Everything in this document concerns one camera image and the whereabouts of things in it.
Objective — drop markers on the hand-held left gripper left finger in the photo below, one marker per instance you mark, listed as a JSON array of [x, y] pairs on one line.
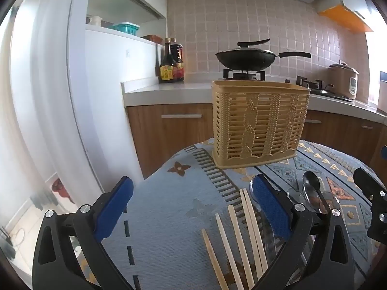
[[113, 208]]

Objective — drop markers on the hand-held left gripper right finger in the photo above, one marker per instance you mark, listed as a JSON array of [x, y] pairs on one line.
[[272, 207]]

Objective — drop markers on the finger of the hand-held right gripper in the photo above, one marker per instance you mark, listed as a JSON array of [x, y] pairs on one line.
[[370, 184]]

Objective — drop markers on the wooden chopstick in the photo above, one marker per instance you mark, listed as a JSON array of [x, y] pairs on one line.
[[240, 241], [255, 226], [228, 247], [214, 259], [251, 229]]

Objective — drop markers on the tan plastic utensil basket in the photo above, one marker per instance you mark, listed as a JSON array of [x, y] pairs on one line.
[[260, 127]]

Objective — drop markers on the red plastic item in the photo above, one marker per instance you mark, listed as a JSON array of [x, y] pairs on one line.
[[60, 188]]

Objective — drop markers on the blue patterned tablecloth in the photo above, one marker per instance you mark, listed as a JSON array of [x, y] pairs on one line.
[[169, 217]]

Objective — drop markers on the wooden cabinet door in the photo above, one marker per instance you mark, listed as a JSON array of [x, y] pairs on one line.
[[169, 142], [332, 133]]

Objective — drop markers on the black glass gas cooktop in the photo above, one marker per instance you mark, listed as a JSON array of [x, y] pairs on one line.
[[332, 94]]

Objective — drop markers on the beige rice cooker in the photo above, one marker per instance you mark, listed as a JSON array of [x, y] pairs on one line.
[[343, 80]]

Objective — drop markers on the black burner grate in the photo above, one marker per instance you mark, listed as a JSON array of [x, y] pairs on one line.
[[243, 75], [314, 84]]

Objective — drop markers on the white kitchen countertop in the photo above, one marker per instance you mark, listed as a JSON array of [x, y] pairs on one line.
[[166, 92]]

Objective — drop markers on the black wok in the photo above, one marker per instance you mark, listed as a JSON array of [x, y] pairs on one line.
[[245, 60]]

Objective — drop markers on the yellow label sauce bottle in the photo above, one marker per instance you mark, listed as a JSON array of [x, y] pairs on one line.
[[166, 66]]

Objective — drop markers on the red label sauce bottle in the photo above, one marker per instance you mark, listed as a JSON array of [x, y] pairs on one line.
[[179, 63]]

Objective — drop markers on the black wok lid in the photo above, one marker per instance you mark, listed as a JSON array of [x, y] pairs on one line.
[[254, 43]]

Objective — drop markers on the brown box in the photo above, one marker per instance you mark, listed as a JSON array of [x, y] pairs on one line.
[[152, 38]]

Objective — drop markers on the teal plastic basket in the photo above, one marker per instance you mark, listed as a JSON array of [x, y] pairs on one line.
[[127, 27]]

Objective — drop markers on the white cup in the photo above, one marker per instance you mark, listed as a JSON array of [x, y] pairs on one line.
[[95, 21]]

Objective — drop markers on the orange wall cabinet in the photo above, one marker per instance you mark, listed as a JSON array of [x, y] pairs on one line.
[[344, 18]]

